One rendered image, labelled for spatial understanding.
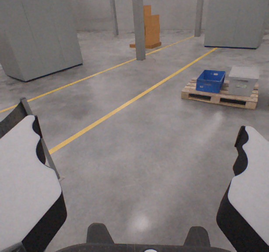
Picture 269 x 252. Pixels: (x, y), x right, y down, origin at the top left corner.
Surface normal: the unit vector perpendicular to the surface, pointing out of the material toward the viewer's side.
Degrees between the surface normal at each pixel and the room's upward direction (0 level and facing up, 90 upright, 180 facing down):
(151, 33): 90
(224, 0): 90
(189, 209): 0
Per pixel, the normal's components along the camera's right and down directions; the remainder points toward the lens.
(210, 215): -0.08, -0.85
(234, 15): -0.62, 0.45
